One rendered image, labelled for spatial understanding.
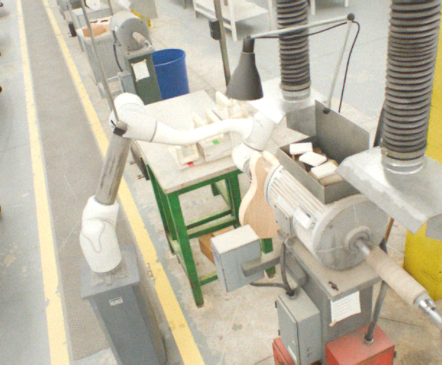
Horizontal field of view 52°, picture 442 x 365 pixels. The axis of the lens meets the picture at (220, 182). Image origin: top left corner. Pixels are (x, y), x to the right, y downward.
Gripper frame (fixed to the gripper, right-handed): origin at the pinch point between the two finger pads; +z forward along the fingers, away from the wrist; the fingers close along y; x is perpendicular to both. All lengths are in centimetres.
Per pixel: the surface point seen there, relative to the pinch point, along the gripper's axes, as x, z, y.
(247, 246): -4.0, 24.5, 25.5
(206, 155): -13, -66, 6
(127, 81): -27, -237, 11
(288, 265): -7.3, 34.1, 13.4
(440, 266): -52, 11, -104
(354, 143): 43, 42, 6
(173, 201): -33, -55, 26
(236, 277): -17.4, 24.6, 27.7
